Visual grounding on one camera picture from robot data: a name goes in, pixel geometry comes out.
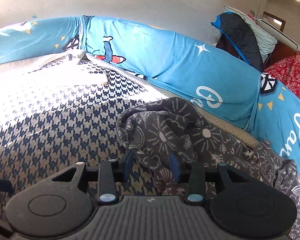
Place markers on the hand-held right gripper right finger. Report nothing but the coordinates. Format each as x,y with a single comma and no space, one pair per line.
175,168

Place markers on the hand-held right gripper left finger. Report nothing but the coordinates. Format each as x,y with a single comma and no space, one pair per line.
128,167

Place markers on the grey doodle-print fleece garment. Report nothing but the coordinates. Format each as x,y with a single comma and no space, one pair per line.
165,130

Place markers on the houndstooth sofa cover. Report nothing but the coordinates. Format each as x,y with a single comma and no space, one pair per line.
52,130

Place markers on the pale gold smartphone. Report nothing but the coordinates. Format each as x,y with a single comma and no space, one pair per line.
95,78

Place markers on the red floral quilt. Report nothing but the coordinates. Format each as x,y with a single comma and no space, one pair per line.
290,72

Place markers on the light green quilt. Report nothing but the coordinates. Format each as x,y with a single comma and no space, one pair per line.
265,40

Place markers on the white pillow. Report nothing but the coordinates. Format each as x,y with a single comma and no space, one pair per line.
285,35

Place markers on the brown wooden door frame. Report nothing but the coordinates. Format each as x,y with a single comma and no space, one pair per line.
275,17

